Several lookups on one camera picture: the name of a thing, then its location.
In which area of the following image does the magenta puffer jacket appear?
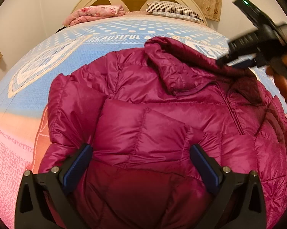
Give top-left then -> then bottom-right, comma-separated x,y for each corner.
39,37 -> 287,228

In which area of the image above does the blue pink printed bedspread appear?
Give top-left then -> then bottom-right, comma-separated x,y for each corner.
0,15 -> 287,228

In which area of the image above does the striped grey pillow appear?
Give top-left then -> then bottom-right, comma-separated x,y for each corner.
146,1 -> 205,23

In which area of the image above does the black object beside bed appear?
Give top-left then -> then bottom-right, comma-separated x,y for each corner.
56,26 -> 66,33

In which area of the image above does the pink floral folded blanket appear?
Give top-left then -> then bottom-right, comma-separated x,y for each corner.
63,5 -> 126,27

